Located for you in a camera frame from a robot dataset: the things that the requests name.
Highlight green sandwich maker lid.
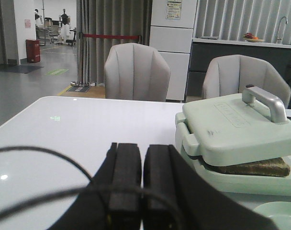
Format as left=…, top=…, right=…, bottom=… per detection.
left=175, top=85, right=291, bottom=166

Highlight red barrier belt post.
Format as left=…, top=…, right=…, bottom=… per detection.
left=70, top=32, right=142, bottom=87

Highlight white refrigerator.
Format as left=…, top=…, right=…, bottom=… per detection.
left=149, top=0, right=197, bottom=101

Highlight left beige chair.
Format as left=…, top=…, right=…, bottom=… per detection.
left=104, top=43, right=171, bottom=102

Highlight right beige chair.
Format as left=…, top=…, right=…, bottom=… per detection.
left=202, top=55, right=291, bottom=108

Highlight green breakfast maker base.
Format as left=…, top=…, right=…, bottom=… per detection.
left=175, top=112, right=291, bottom=196

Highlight chrome faucet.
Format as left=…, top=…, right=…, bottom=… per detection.
left=275, top=16, right=289, bottom=44

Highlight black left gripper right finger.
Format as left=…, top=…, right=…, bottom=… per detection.
left=143, top=145, right=277, bottom=230

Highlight red bin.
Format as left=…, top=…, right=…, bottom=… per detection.
left=26, top=39, right=41, bottom=63

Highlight dark counter cabinet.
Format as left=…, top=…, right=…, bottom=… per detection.
left=186, top=38, right=291, bottom=98

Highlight beige chair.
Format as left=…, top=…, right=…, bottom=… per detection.
left=202, top=55, right=291, bottom=108
left=104, top=43, right=171, bottom=102

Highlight grey curtain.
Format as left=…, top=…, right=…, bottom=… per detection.
left=76, top=0, right=152, bottom=84

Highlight fruit plate on counter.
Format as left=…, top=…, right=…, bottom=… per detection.
left=243, top=33, right=265, bottom=43

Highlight black thin cable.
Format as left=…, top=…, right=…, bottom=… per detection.
left=0, top=146, right=184, bottom=230

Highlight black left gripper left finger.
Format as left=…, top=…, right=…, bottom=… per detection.
left=50, top=143, right=142, bottom=230

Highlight light green plate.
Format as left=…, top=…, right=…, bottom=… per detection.
left=254, top=201, right=291, bottom=230

